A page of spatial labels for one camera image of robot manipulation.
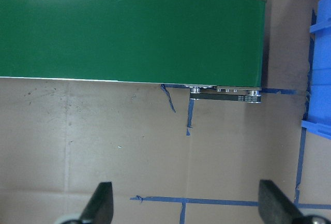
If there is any green conveyor belt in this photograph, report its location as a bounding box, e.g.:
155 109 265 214
1 0 266 103

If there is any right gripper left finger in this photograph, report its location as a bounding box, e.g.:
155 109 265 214
78 182 114 224

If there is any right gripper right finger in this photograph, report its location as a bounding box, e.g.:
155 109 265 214
258 180 304 223

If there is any right blue plastic bin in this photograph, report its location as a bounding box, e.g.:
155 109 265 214
302 0 330 139

